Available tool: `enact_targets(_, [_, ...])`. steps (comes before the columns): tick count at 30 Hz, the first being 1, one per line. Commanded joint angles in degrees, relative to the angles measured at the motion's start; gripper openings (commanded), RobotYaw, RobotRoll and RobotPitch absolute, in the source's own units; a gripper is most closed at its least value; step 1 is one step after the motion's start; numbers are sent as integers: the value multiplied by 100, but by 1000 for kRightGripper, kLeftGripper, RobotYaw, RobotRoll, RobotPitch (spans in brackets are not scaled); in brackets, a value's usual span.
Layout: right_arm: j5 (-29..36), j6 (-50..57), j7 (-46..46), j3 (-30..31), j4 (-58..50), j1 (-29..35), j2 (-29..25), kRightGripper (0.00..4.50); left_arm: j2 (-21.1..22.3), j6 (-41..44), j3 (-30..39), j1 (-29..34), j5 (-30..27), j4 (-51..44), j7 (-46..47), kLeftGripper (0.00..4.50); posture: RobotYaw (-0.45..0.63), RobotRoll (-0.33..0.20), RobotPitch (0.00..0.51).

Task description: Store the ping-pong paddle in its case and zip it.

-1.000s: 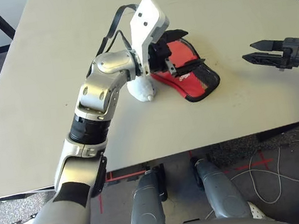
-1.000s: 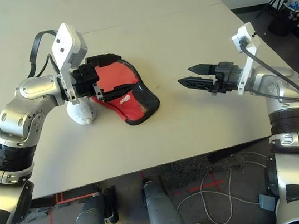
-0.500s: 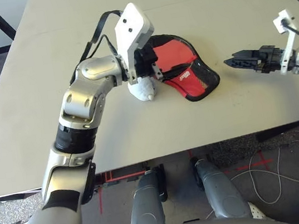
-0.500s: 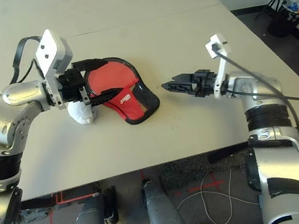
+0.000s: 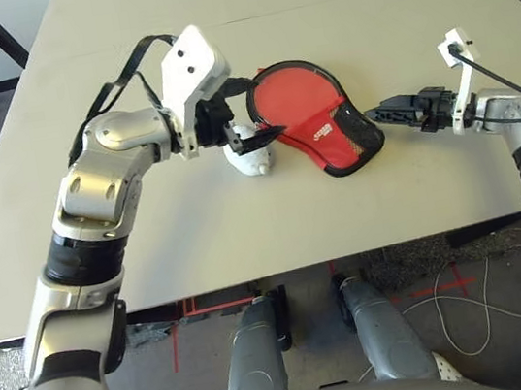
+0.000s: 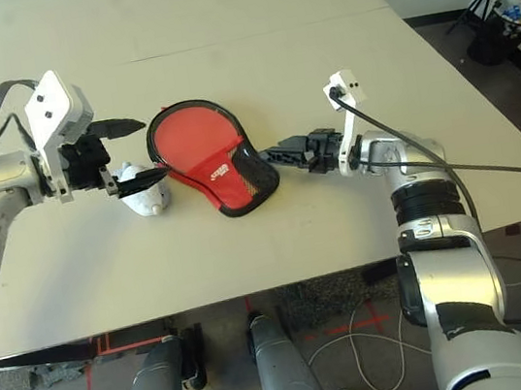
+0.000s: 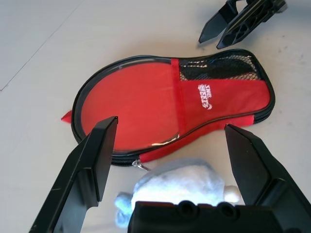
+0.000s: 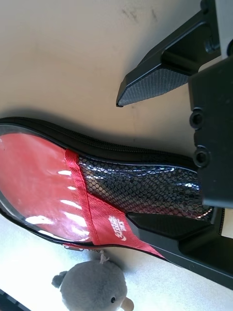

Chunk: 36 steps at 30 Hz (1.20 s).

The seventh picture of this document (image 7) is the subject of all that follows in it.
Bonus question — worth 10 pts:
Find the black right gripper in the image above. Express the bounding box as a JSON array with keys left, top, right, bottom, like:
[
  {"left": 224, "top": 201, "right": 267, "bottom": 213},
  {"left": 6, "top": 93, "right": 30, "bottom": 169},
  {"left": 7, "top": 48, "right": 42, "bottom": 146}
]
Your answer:
[{"left": 198, "top": 0, "right": 289, "bottom": 50}]

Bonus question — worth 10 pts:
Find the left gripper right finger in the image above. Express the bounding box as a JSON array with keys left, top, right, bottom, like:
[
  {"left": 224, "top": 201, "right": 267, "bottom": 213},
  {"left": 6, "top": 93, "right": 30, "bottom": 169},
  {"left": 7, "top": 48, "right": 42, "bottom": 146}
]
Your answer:
[{"left": 224, "top": 123, "right": 311, "bottom": 233}]

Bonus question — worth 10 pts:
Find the red black paddle case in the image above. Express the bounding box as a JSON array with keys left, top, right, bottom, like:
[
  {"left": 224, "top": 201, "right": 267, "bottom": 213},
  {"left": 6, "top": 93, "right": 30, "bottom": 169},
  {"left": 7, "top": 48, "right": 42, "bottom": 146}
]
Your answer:
[{"left": 60, "top": 48, "right": 277, "bottom": 171}]

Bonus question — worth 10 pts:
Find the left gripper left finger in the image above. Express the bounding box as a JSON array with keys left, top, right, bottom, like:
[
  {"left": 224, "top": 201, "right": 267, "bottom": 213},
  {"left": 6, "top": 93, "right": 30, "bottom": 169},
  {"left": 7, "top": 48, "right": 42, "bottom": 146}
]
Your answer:
[{"left": 30, "top": 116, "right": 120, "bottom": 233}]

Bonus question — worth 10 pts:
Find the white stuffed cloth ball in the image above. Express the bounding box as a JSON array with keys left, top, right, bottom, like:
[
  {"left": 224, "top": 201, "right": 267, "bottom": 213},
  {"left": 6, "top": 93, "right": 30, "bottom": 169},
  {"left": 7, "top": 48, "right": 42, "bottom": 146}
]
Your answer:
[{"left": 114, "top": 157, "right": 242, "bottom": 229}]

